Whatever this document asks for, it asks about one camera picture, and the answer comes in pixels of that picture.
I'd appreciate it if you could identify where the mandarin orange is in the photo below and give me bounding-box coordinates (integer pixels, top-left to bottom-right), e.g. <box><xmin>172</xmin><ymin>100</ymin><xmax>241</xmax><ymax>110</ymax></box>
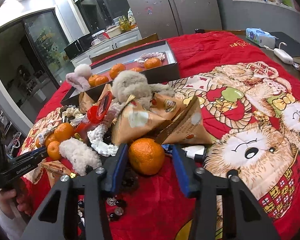
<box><xmin>143</xmin><ymin>57</ymin><xmax>162</xmax><ymax>69</ymax></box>
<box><xmin>128</xmin><ymin>138</ymin><xmax>165</xmax><ymax>176</ymax></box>
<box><xmin>54</xmin><ymin>122</ymin><xmax>75</xmax><ymax>142</ymax></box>

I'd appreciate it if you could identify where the person's left hand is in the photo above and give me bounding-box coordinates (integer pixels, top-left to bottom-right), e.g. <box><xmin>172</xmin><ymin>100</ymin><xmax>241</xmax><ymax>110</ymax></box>
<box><xmin>0</xmin><ymin>189</ymin><xmax>32</xmax><ymax>219</ymax></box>

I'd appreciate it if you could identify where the white fluffy scrunchie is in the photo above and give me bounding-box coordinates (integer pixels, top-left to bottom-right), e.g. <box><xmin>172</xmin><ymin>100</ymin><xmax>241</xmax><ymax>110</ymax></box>
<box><xmin>59</xmin><ymin>138</ymin><xmax>102</xmax><ymax>176</ymax></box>

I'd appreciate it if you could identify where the mandarin orange on quilt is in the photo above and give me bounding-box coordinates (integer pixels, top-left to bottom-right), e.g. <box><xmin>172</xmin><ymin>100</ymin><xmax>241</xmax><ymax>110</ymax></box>
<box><xmin>54</xmin><ymin>122</ymin><xmax>75</xmax><ymax>142</ymax></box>

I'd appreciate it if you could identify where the white crochet scrunchie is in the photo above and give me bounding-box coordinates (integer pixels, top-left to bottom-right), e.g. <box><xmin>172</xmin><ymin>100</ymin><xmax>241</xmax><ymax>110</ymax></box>
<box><xmin>87</xmin><ymin>124</ymin><xmax>119</xmax><ymax>157</ymax></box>

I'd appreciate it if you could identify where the cream lace scrunchie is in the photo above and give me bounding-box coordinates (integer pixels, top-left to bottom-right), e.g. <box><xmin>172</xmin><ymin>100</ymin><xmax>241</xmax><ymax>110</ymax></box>
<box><xmin>59</xmin><ymin>105</ymin><xmax>83</xmax><ymax>121</ymax></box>

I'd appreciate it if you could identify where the red lid plastic bottle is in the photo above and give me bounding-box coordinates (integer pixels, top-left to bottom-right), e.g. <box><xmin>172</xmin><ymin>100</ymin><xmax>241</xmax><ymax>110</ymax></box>
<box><xmin>74</xmin><ymin>91</ymin><xmax>113</xmax><ymax>141</ymax></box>

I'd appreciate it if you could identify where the brown triangular paper packet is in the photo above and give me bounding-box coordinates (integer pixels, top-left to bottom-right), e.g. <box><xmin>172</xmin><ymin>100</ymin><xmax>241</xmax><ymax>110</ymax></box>
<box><xmin>111</xmin><ymin>100</ymin><xmax>172</xmax><ymax>146</ymax></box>

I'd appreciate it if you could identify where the pink fluffy scrunchie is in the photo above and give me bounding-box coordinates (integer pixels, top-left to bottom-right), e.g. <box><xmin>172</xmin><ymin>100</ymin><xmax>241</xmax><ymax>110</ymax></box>
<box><xmin>65</xmin><ymin>64</ymin><xmax>91</xmax><ymax>92</ymax></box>

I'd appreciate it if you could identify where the grey fluffy plush scrunchie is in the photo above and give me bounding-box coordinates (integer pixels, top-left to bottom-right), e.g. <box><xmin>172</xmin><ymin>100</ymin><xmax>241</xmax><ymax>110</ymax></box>
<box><xmin>112</xmin><ymin>70</ymin><xmax>175</xmax><ymax>110</ymax></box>

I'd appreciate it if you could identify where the white kitchen cabinet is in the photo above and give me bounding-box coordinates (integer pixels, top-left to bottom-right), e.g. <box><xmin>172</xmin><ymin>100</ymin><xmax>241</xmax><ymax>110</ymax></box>
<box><xmin>70</xmin><ymin>27</ymin><xmax>142</xmax><ymax>67</ymax></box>

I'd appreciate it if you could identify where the red teddy bear quilt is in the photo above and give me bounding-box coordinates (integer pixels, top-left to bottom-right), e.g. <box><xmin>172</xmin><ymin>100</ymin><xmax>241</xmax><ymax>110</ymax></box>
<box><xmin>110</xmin><ymin>31</ymin><xmax>300</xmax><ymax>239</ymax></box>

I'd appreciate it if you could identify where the black microwave oven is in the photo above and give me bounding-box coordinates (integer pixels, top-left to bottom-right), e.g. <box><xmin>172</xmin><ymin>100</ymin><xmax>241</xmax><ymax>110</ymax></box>
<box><xmin>64</xmin><ymin>34</ymin><xmax>94</xmax><ymax>60</ymax></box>

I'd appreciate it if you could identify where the mandarin orange in box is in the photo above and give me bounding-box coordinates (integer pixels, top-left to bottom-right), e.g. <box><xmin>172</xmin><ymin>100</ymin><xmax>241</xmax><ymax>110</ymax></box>
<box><xmin>143</xmin><ymin>57</ymin><xmax>162</xmax><ymax>69</ymax></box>

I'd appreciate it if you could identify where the black shallow gift box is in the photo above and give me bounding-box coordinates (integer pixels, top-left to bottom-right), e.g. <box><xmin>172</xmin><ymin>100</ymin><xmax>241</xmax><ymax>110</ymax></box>
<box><xmin>60</xmin><ymin>40</ymin><xmax>180</xmax><ymax>107</ymax></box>

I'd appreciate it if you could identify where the brown wooden chair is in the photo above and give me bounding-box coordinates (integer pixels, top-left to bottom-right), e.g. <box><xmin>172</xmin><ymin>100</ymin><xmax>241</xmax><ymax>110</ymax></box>
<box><xmin>90</xmin><ymin>33</ymin><xmax>159</xmax><ymax>63</ymax></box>

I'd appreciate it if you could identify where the blue wet wipes pack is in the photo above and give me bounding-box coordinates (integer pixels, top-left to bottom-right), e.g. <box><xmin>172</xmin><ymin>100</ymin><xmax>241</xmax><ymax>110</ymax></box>
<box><xmin>245</xmin><ymin>28</ymin><xmax>275</xmax><ymax>49</ymax></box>

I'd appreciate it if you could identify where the silver double door refrigerator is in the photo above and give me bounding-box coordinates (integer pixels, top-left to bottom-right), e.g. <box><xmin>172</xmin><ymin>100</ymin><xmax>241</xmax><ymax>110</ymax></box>
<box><xmin>127</xmin><ymin>0</ymin><xmax>222</xmax><ymax>39</ymax></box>

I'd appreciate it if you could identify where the black beaded bracelet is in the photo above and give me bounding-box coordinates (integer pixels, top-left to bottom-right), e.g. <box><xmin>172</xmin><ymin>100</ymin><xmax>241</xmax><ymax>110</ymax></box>
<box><xmin>77</xmin><ymin>197</ymin><xmax>128</xmax><ymax>223</ymax></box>

